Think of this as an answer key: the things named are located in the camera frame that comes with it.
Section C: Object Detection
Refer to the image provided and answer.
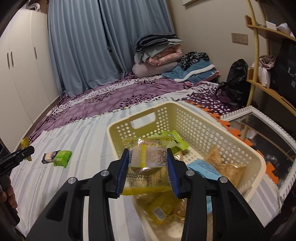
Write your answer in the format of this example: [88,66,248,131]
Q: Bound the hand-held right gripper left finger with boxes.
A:
[24,148,130,241]

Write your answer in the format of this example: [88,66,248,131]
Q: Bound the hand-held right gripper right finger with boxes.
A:
[166,148,267,241]

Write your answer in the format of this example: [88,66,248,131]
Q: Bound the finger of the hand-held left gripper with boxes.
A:
[13,146,36,162]

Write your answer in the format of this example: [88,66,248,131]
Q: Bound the yellow snack bar packet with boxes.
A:
[20,137,32,162]

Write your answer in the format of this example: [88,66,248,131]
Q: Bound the yellow clear cake packet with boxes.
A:
[122,136,173,196]

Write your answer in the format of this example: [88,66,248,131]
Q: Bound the large green snack packet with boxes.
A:
[161,130,190,158]

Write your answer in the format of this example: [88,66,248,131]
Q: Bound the blue snack packet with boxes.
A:
[186,159,222,215]

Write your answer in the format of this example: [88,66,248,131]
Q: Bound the tan snack packet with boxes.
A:
[218,162,247,188]
[203,146,223,166]

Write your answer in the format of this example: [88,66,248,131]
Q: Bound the cream plastic basket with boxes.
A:
[106,101,266,241]

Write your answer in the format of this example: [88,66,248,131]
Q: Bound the person's left hand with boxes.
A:
[0,178,18,209]

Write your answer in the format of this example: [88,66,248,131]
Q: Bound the dark yellow-striped snack packet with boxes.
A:
[42,151,59,164]

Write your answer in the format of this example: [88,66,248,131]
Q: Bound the small green snack packet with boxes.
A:
[53,150,73,168]

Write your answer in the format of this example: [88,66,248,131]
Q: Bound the striped bed sheet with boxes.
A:
[9,97,281,241]

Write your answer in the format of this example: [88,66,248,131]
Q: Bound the purple floral bed sheet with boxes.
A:
[29,72,243,143]

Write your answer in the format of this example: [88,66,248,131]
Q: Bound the white wardrobe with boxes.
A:
[0,8,62,151]

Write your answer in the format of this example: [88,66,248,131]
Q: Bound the orange foam mat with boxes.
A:
[185,100,279,186]

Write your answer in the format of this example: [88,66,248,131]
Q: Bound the white framed mirror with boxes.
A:
[220,105,296,201]

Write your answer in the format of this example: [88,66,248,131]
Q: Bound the blue fleece blanket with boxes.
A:
[161,60,221,83]

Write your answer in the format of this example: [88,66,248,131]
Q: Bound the mauve pillow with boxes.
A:
[132,61,178,78]

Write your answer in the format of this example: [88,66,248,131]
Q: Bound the black handbag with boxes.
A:
[216,59,251,109]

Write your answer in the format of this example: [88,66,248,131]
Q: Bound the pink folded quilt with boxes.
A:
[146,46,183,66]

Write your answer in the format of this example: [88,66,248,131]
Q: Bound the leopard print cloth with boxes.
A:
[179,52,210,71]

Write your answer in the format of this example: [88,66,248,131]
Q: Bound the grey folded blanket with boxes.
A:
[134,39,183,63]

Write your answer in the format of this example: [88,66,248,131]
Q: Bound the blue curtain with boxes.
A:
[47,0,122,98]
[98,0,176,79]

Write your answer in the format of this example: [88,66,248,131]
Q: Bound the white bags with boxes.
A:
[247,66,271,88]

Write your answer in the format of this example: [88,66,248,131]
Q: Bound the dark folded blanket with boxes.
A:
[135,32,177,52]

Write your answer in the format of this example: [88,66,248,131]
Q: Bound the pink cloth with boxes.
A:
[258,55,277,70]

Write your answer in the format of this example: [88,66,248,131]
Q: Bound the black shopping bag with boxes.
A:
[269,38,296,105]

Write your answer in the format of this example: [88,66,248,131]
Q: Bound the wooden shelf rack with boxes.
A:
[244,0,296,121]

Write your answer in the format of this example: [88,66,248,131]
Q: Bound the white shoe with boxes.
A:
[276,23,296,39]

